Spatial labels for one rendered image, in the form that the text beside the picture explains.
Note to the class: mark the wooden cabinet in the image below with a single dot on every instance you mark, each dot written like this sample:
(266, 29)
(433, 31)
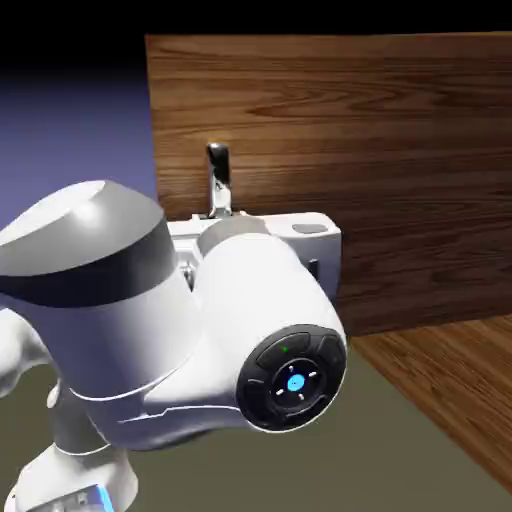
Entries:
(460, 380)

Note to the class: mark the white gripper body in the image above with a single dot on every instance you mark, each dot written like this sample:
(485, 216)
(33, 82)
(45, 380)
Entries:
(316, 244)

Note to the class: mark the wooden cabinet door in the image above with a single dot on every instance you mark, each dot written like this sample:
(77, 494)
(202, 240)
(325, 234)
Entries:
(360, 140)

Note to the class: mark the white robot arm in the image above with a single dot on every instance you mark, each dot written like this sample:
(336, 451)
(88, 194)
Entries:
(120, 340)

